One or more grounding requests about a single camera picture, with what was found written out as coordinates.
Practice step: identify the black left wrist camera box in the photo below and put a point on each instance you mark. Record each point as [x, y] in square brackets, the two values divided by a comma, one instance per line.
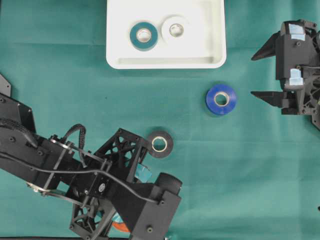
[148, 220]

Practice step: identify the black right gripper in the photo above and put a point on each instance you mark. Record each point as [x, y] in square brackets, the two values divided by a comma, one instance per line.
[297, 50]

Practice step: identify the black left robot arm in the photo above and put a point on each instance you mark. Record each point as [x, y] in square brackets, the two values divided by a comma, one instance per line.
[60, 167]

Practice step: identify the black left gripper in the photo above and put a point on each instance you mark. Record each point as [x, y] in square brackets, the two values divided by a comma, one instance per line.
[93, 213]

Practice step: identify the teal tape roll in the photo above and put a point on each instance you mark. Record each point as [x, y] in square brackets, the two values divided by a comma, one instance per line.
[143, 36]

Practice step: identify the white tape roll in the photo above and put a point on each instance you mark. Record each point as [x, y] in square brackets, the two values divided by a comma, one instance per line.
[175, 28]

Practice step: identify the white plastic tray case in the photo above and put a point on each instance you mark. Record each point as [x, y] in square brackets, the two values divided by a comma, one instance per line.
[204, 48]

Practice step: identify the orange-red tape roll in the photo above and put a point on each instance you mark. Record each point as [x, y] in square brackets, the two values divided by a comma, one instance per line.
[120, 226]

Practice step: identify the blue tape roll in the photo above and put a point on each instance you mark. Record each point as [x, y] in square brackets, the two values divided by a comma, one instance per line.
[221, 109]

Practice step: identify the black tape roll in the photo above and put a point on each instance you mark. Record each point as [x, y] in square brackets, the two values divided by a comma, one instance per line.
[161, 144]

